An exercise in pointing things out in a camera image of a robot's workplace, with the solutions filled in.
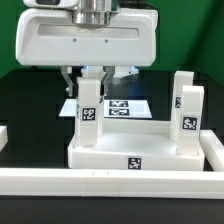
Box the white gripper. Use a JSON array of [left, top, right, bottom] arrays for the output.
[[15, 8, 158, 102]]

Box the white desk top tray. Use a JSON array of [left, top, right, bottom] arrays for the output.
[[68, 118, 205, 171]]

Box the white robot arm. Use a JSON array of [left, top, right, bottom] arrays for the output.
[[15, 0, 159, 94]]

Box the tag sheet on table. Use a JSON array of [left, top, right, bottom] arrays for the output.
[[59, 99, 152, 119]]

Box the white left fence piece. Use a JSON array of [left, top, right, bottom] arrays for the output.
[[0, 126, 8, 152]]

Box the white front fence bar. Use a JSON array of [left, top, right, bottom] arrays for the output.
[[0, 168, 224, 199]]

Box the white fence bar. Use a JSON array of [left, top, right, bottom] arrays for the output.
[[200, 130, 224, 172], [0, 168, 224, 199]]

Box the white right fence bar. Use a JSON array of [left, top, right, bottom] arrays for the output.
[[200, 130, 224, 172]]

